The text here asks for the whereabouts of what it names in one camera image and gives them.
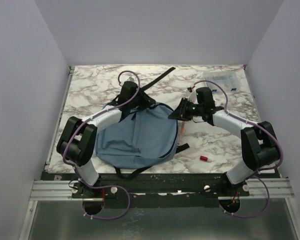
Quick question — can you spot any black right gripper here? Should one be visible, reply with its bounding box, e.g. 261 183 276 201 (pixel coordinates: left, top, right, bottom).
169 97 205 122

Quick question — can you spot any orange pencil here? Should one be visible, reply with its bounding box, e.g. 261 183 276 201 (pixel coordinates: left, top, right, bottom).
180 122 185 133

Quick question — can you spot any blue fabric backpack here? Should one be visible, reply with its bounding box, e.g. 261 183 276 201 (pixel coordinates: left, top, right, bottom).
95 67 190 179

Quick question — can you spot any red cap glue stick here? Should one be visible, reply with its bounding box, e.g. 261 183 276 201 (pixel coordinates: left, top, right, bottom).
199 155 211 162

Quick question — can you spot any red white small box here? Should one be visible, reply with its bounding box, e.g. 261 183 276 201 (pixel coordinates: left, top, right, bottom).
177 133 182 146

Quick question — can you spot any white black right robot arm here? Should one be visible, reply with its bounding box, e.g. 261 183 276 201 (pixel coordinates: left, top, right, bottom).
168 87 283 196

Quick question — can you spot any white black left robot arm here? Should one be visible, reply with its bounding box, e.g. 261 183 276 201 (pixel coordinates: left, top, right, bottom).
56 81 156 198

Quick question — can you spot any clear plastic organizer box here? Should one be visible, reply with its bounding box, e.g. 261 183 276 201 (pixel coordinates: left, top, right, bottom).
202 71 240 94

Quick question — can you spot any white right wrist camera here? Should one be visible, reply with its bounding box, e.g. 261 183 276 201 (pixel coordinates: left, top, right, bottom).
187 86 197 103

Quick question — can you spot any black metal base rail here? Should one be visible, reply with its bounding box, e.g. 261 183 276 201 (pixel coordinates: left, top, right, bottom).
39 171 291 210

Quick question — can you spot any aluminium frame rail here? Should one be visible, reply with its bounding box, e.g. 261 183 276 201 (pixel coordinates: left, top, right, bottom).
29 178 295 202

